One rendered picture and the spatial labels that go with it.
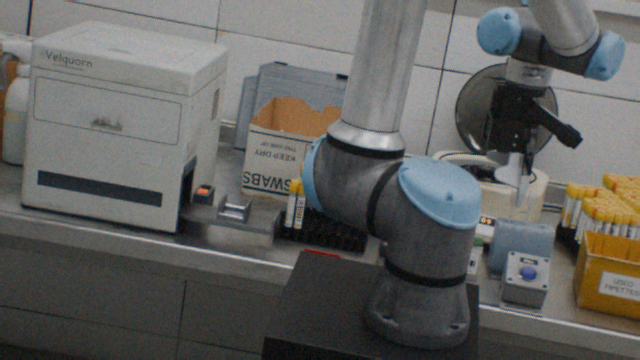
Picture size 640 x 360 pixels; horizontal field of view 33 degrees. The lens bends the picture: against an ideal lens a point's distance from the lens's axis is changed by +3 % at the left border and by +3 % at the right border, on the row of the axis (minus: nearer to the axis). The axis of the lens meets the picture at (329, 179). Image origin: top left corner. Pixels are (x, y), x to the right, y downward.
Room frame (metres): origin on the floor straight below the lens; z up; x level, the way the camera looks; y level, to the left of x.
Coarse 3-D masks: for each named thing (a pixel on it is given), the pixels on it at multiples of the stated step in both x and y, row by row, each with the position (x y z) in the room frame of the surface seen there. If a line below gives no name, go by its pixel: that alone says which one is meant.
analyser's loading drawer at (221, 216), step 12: (180, 204) 1.79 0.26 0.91; (192, 204) 1.80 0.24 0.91; (228, 204) 1.80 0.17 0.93; (180, 216) 1.75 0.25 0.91; (192, 216) 1.74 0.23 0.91; (204, 216) 1.75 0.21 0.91; (216, 216) 1.75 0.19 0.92; (228, 216) 1.74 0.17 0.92; (240, 216) 1.77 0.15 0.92; (252, 216) 1.79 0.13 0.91; (276, 216) 1.75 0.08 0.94; (240, 228) 1.74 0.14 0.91; (252, 228) 1.73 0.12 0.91; (264, 228) 1.74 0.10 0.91; (276, 228) 1.76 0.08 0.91
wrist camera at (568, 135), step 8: (536, 104) 1.79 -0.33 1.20; (528, 112) 1.78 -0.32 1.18; (536, 112) 1.78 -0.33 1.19; (544, 112) 1.79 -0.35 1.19; (536, 120) 1.78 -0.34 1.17; (544, 120) 1.78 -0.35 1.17; (552, 120) 1.79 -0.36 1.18; (560, 120) 1.81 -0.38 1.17; (552, 128) 1.78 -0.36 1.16; (560, 128) 1.78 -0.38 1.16; (568, 128) 1.79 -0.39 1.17; (576, 128) 1.81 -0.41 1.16; (560, 136) 1.79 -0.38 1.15; (568, 136) 1.79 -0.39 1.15; (576, 136) 1.79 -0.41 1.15; (568, 144) 1.79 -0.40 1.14; (576, 144) 1.79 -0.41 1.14
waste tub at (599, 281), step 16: (592, 240) 1.83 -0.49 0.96; (608, 240) 1.83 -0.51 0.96; (624, 240) 1.83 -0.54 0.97; (592, 256) 1.71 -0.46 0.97; (608, 256) 1.83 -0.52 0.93; (624, 256) 1.82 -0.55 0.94; (576, 272) 1.80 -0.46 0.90; (592, 272) 1.71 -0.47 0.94; (608, 272) 1.70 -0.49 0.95; (624, 272) 1.70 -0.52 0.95; (576, 288) 1.75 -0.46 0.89; (592, 288) 1.71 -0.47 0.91; (608, 288) 1.70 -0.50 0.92; (624, 288) 1.70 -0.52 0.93; (576, 304) 1.71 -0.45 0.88; (592, 304) 1.71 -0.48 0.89; (608, 304) 1.70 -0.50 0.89; (624, 304) 1.70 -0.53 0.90
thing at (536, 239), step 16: (496, 224) 1.81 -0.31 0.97; (512, 224) 1.80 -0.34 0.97; (528, 224) 1.81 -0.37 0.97; (496, 240) 1.79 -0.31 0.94; (512, 240) 1.79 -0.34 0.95; (528, 240) 1.79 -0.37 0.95; (544, 240) 1.79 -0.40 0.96; (496, 256) 1.79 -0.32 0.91; (544, 256) 1.79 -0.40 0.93; (496, 272) 1.78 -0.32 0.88
